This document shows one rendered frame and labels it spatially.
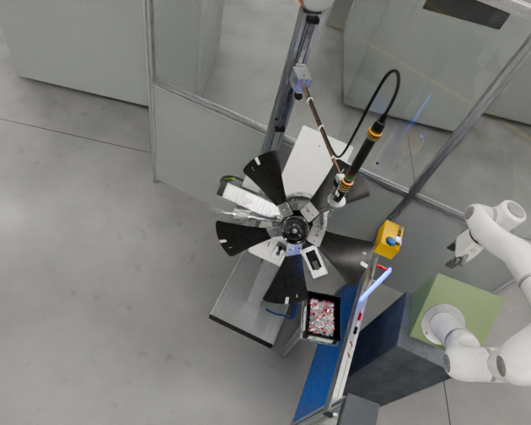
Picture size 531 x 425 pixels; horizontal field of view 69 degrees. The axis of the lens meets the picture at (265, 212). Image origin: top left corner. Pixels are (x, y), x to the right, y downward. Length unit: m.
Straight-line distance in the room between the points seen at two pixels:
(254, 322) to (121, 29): 2.42
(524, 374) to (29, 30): 3.81
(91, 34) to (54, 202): 1.36
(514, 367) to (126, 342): 2.11
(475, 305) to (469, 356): 0.45
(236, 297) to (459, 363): 1.56
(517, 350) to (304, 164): 1.14
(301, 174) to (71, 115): 2.50
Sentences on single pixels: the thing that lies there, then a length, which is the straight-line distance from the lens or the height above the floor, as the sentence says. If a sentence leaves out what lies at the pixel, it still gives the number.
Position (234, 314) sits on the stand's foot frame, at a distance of 2.68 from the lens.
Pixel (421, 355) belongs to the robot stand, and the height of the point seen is 0.93.
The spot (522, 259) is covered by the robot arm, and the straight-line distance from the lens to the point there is 1.33.
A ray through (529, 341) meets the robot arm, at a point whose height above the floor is 1.70.
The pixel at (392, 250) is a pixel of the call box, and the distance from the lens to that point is 2.02.
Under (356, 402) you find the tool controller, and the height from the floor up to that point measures 1.24.
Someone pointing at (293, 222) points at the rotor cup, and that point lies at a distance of 1.66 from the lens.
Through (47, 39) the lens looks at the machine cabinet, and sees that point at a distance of 3.88.
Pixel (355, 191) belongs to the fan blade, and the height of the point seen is 1.40.
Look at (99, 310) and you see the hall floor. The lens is 2.79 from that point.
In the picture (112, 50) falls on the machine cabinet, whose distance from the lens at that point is 3.65.
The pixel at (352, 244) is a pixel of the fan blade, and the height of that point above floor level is 1.18.
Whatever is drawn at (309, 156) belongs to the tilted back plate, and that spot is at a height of 1.27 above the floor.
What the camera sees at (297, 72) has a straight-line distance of 1.84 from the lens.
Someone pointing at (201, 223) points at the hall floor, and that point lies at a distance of 3.08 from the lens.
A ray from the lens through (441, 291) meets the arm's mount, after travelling 1.95.
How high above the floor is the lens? 2.56
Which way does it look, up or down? 53 degrees down
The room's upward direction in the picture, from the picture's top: 19 degrees clockwise
